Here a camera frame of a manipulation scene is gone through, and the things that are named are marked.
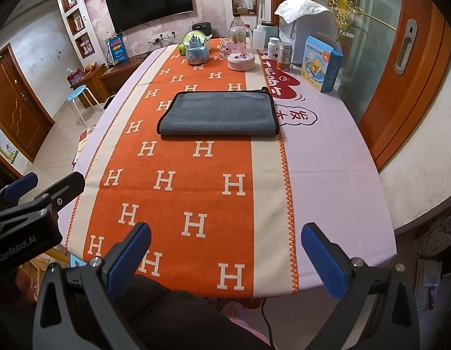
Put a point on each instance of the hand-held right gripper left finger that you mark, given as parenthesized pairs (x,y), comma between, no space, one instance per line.
(128,259)

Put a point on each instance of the white plastic bottle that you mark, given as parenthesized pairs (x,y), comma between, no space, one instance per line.
(258,38)

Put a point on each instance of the blue cardboard carton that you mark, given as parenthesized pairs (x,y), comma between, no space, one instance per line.
(320,67)

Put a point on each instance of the pink round music box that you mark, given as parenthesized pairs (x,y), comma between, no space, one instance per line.
(240,61)

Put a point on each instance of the orange letter-print blanket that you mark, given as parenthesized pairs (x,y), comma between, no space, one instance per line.
(181,197)

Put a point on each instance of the blue round stool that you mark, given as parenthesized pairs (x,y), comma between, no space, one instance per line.
(78,93)

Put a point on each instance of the black small heater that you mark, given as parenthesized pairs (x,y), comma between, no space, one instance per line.
(201,29)

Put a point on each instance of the gold metal door ornament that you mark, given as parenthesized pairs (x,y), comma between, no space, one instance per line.
(344,0)

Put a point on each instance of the white pill bottle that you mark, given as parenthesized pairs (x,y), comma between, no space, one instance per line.
(273,49)

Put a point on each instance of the pink tablecloth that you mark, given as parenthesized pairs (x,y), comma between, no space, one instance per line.
(331,189)

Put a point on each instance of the grey towel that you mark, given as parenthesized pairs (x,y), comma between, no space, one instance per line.
(218,113)

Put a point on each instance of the green apple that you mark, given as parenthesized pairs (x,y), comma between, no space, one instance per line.
(182,49)

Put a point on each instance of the blue printed board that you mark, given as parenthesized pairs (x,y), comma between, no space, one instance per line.
(116,51)

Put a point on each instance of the low wooden cabinet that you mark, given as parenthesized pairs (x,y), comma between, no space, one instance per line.
(108,76)

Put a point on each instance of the brown wooden door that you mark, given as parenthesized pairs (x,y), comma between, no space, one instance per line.
(13,105)

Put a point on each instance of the orange wooden sliding door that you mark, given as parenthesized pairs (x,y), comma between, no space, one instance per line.
(418,91)

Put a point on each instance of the white covered water dispenser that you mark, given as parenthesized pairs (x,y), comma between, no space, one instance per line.
(305,18)

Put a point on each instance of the colourful wall chart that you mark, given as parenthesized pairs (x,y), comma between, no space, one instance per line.
(6,149)

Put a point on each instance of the black wall television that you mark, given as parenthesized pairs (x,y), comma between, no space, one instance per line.
(148,3)

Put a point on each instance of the white wall shelf unit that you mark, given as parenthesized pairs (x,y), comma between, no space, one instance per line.
(70,18)

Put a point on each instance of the metal can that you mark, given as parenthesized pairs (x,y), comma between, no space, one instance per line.
(285,56)

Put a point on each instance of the clear glass bottle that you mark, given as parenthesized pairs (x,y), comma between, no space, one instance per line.
(239,29)

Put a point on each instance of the blue castle snow globe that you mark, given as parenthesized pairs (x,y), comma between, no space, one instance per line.
(197,49)

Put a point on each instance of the white wall power outlet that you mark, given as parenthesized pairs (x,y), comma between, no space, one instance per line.
(160,37)

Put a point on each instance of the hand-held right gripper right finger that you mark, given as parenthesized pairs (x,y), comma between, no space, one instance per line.
(322,259)

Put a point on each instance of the red box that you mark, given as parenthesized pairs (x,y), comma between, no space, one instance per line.
(75,77)

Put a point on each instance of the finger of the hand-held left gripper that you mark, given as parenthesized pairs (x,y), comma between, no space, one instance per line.
(21,186)
(64,186)

